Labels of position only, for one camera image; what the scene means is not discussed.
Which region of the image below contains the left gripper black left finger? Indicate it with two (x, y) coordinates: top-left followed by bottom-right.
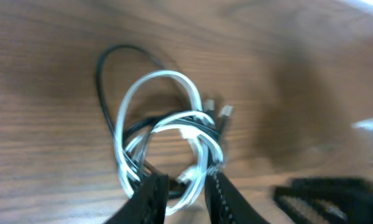
(104, 174), (168, 224)

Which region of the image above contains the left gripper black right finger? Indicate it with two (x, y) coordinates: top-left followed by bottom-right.
(205, 172), (269, 224)

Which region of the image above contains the black USB cable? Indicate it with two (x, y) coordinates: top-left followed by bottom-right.
(95, 44), (234, 200)

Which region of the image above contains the white USB cable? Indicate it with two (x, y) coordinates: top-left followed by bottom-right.
(113, 69), (224, 217)

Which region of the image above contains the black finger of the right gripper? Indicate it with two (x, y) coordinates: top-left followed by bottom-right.
(273, 177), (373, 223)

